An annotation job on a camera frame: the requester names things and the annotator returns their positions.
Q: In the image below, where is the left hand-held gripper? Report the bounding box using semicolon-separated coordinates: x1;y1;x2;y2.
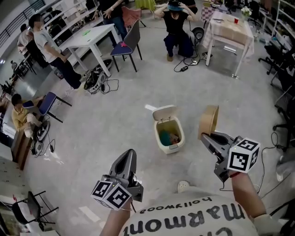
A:
90;149;144;212

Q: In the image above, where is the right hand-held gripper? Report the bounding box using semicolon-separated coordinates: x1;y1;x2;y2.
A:
200;131;260;183

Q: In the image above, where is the brown paper cup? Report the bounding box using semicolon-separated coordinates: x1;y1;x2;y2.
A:
197;105;219;140

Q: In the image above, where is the beige pedal trash bin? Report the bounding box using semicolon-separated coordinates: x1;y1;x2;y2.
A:
152;105;186;154

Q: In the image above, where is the person's right forearm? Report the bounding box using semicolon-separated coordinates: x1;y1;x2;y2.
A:
230;172;267;218

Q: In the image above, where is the person's left forearm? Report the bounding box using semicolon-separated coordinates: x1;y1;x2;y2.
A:
100;206;136;236

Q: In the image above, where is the teal crumpled bag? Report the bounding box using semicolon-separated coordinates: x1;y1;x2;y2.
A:
159;130;172;146

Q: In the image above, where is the white clog shoe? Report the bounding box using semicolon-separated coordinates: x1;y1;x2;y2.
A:
177;181;191;194

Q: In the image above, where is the black office chair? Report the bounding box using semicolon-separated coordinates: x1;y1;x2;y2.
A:
258;43;295;76
273;99;295;153

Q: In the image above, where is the white printed shirt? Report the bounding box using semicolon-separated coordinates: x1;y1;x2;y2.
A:
118;185;283;236

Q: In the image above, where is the grey floor robot device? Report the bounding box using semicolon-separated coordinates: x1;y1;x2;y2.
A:
31;121;50;155

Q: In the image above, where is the black folding chair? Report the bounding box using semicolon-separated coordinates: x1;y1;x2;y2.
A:
12;190;59;231

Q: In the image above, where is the blue chair with black legs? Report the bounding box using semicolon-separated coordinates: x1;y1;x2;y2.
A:
22;91;72;123

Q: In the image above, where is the wooden cabinet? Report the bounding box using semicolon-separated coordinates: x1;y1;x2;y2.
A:
11;129;35;171

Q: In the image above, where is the pink plaid tablecloth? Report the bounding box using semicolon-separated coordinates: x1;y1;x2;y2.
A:
202;10;255;56

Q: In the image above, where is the black round fan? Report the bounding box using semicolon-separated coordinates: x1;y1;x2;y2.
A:
192;27;205;40

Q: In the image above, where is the tan table runner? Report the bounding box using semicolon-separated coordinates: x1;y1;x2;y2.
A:
213;17;251;40

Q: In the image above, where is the purple checkered cloth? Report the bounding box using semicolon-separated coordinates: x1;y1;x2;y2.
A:
200;5;214;23

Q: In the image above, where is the white shelf rack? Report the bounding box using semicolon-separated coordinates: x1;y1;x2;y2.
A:
259;0;295;53

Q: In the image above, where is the grey chair with blue seat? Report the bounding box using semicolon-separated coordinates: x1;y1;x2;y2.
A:
110;19;143;72

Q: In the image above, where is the salmon folding chair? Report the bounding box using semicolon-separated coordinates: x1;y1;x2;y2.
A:
121;6;146;27

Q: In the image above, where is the table with green cloth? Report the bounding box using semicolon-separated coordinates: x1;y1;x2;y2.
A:
135;0;156;11

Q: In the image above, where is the white shelving unit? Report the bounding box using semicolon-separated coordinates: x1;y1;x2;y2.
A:
42;0;104;47

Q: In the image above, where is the black metal railing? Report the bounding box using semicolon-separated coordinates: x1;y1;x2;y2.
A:
0;0;44;40

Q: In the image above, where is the black adapter cable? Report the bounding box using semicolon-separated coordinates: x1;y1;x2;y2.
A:
174;46;201;72

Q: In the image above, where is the white frame table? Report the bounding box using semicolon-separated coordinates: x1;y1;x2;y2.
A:
204;10;255;79

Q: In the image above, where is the tangle of black cables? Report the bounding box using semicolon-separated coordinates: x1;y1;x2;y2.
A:
83;68;119;94

